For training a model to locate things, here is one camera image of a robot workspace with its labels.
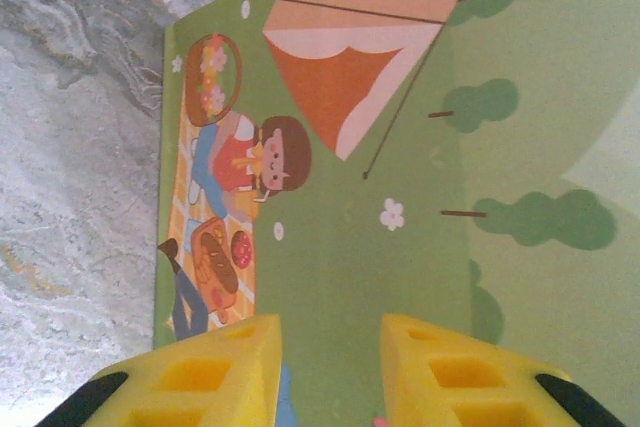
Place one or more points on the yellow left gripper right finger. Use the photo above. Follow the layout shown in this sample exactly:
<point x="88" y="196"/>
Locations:
<point x="460" y="382"/>

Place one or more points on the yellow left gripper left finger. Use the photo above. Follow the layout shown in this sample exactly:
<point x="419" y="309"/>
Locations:
<point x="210" y="377"/>

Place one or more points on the white printed paper bag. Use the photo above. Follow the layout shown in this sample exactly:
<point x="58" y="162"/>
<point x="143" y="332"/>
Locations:
<point x="400" y="197"/>

